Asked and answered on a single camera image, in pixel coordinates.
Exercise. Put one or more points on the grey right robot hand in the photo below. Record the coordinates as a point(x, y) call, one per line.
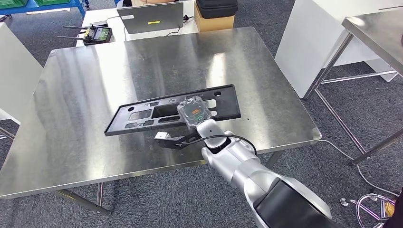
point(195, 111)

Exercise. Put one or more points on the black plastic plate bracket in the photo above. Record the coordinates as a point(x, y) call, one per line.
point(226, 107)

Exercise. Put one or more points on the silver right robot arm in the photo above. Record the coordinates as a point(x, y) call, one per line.
point(245, 170)

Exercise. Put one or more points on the stainless steel workbench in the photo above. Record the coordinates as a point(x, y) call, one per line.
point(94, 94)
point(6, 132)
point(377, 31)

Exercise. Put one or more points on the blue metal shelf rack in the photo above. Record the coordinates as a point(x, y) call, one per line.
point(56, 7)

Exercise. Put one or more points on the cardboard box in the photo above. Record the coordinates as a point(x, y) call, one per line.
point(214, 24)

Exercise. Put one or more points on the grey laptop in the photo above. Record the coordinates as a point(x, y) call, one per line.
point(151, 17)

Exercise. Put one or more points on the black hard case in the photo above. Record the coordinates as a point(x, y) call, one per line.
point(217, 8)

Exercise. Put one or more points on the white table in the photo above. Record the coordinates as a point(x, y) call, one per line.
point(299, 47)
point(15, 63)

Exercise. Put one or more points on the black remote controller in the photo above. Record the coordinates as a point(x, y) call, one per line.
point(100, 34)

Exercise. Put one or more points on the white desk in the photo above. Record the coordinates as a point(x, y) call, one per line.
point(100, 15)

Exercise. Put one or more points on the green plastic crate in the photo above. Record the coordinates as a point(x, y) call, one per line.
point(12, 3)
point(50, 2)

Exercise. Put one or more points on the black stool chrome base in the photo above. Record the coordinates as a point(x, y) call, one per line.
point(358, 210)

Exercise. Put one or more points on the yellow floor tape strip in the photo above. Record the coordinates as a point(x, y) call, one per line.
point(389, 209)

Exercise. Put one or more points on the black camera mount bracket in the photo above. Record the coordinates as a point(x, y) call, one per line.
point(176, 142)

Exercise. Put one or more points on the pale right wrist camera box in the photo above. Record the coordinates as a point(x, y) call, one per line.
point(161, 135)

